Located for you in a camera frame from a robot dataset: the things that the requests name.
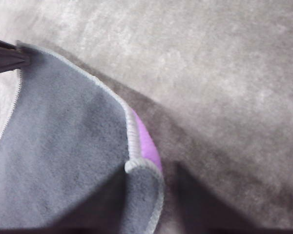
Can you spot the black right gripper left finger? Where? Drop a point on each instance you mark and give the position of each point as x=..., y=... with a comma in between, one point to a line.
x=95, y=212

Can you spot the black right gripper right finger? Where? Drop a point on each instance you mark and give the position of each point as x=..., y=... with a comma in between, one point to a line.
x=200, y=214

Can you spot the purple towel with grey hem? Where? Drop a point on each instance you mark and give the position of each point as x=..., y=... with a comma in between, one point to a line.
x=63, y=136

